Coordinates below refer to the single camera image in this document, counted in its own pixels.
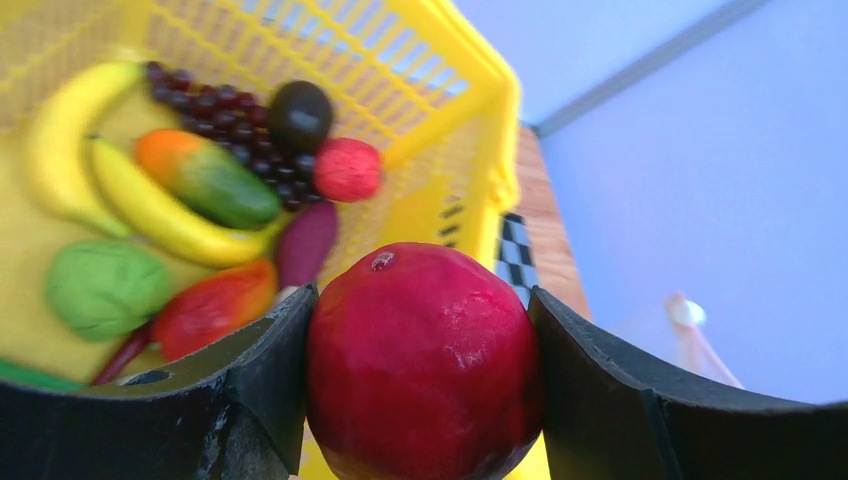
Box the orange green mango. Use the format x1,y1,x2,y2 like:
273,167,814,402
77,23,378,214
134,128,282,230

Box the purple sweet potato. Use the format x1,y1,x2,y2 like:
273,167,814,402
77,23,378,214
274,200,339,289

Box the red strawberry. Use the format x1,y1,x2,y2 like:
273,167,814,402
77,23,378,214
313,137,383,203

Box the red pepper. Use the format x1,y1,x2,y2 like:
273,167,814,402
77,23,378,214
91,257,278,385

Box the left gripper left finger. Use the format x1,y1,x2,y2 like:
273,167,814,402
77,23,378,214
1,285,318,479

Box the dark red grapes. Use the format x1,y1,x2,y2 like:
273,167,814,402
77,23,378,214
144,61,323,212

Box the yellow banana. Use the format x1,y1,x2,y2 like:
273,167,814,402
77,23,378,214
88,137,294,269
24,61,144,238

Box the green cucumber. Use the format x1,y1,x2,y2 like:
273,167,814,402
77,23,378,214
1,360,84,392

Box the yellow plastic basket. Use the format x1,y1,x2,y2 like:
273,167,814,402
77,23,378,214
1,1,519,479

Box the dark avocado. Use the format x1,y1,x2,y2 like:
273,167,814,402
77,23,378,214
266,80,334,154

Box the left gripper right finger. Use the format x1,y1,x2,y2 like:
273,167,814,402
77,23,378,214
528,287,847,479

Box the green vegetable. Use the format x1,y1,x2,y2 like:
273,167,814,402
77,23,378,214
44,239,175,341

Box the dark red pomegranate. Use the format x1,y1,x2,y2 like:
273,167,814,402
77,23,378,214
307,242,545,479

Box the black white checkerboard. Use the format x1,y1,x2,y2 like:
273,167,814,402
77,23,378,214
495,212,538,307

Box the clear zip top bag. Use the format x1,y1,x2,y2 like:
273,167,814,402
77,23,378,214
664,293,745,389

